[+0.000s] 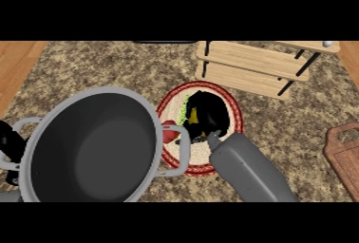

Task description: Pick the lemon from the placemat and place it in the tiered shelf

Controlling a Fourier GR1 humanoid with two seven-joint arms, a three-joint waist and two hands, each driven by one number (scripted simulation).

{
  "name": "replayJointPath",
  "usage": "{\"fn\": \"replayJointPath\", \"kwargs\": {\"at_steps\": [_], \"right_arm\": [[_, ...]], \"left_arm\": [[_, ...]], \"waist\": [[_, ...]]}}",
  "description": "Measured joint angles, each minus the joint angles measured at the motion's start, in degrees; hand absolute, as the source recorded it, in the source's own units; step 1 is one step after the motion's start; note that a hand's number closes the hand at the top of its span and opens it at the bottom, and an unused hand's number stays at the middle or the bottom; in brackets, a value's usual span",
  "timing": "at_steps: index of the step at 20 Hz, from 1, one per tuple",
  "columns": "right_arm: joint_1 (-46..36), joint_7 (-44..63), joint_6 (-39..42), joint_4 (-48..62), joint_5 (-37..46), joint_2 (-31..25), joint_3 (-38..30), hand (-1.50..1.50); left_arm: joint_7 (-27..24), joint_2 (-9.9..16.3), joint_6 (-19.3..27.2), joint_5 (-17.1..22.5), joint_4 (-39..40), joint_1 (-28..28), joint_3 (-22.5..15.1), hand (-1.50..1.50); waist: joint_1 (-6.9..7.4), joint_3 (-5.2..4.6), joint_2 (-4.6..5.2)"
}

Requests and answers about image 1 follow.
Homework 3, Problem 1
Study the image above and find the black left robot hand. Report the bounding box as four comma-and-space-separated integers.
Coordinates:
0, 120, 28, 187

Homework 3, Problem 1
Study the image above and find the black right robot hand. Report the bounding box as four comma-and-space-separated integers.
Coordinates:
180, 90, 232, 142

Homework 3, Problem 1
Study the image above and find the yellow lemon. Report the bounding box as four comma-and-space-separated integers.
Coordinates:
186, 107, 199, 125

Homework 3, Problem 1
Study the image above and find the oval red-rimmed woven placemat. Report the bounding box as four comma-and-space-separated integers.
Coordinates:
154, 81, 245, 177

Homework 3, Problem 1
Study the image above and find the wooden tiered shelf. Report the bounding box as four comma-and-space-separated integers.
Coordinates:
194, 40, 343, 102

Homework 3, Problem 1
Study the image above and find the green vegetable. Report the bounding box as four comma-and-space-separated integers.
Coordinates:
179, 94, 192, 126

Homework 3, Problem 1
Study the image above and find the red vegetable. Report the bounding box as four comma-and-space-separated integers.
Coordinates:
160, 120, 182, 145

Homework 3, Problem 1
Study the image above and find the large grey cooking pot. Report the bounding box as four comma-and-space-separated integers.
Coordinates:
0, 85, 192, 203

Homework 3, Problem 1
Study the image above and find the brown wooden cutting board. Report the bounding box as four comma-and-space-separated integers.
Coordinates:
322, 121, 359, 203

